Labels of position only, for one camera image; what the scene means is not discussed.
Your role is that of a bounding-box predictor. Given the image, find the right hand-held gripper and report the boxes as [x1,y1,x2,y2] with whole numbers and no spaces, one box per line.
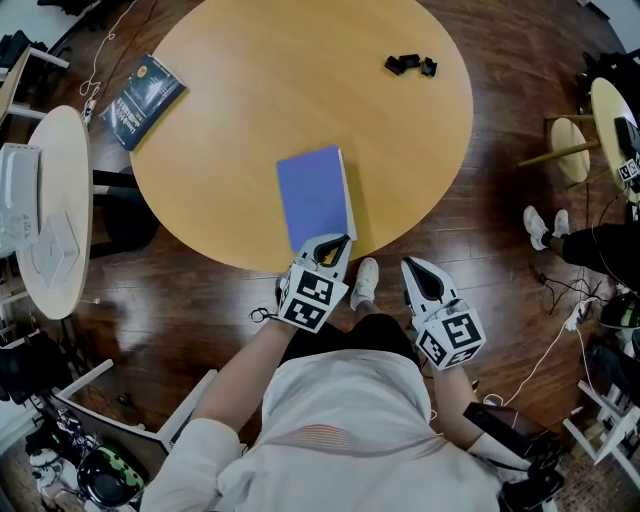
[401,256,488,373]

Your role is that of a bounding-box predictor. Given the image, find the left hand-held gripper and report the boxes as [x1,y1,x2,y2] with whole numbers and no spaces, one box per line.
[276,232,355,334]

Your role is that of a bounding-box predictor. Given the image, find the purple book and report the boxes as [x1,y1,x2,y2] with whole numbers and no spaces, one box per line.
[276,145,359,253]

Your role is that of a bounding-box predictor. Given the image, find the person's left forearm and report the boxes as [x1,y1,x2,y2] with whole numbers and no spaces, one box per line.
[191,313,297,432]

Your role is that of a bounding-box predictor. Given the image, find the person's right forearm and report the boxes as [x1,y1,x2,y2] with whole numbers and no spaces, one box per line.
[428,360,485,452]

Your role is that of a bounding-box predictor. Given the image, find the dark blue book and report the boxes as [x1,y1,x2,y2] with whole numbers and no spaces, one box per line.
[98,53,189,153]

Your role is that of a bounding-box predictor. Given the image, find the person's black shorts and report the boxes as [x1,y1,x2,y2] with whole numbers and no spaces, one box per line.
[278,311,422,372]

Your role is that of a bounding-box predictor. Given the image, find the person's white shirt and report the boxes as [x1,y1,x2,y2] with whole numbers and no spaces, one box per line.
[141,348,502,512]

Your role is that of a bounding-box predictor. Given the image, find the round wooden stool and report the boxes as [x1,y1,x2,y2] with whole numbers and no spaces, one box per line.
[516,114,602,190]

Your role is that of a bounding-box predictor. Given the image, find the black chair base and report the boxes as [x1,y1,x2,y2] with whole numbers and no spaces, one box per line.
[89,168,162,260]

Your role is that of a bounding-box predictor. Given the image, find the round light wooden table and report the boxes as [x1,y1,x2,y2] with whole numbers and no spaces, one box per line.
[590,76,640,206]

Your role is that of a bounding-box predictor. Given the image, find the white square flat device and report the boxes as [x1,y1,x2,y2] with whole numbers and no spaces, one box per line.
[31,208,82,290]

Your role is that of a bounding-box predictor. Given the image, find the small round side table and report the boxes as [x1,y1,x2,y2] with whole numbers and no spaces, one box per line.
[16,104,94,322]

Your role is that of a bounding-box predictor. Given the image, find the green and black helmet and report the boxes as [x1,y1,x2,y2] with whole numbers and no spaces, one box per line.
[76,443,147,509]

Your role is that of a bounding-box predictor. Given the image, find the white box appliance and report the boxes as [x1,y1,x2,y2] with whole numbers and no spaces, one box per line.
[0,142,42,259]

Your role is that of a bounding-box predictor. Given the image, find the long white cable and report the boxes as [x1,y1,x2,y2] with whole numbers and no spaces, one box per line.
[482,297,599,407]

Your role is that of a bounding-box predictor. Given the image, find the white rack frame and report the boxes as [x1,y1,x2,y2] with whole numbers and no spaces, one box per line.
[561,378,640,467]

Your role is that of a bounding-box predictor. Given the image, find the white desk frame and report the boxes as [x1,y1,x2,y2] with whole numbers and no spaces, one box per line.
[51,358,219,454]

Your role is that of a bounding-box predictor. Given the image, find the thin white cable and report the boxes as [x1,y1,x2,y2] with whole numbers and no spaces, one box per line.
[78,0,140,102]

